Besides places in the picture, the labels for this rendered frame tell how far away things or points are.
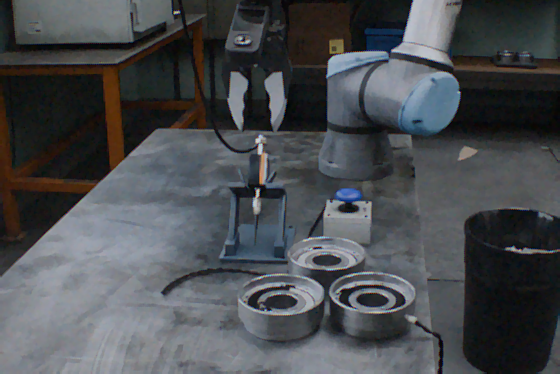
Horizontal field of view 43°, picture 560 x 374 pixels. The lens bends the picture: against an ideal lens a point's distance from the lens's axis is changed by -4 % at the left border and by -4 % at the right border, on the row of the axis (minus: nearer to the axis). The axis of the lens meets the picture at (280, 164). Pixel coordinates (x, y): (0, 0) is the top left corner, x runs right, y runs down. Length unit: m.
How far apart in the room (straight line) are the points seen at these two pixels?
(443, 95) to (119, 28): 2.02
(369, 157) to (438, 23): 0.29
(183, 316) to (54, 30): 2.39
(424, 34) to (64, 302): 0.74
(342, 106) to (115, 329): 0.66
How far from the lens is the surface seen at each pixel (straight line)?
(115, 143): 2.97
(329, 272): 0.96
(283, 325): 0.86
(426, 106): 1.27
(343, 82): 1.37
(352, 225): 1.11
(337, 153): 1.40
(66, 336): 0.93
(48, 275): 1.09
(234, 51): 0.98
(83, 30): 3.17
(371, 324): 0.87
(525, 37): 4.97
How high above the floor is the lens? 1.27
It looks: 18 degrees down
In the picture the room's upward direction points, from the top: 1 degrees counter-clockwise
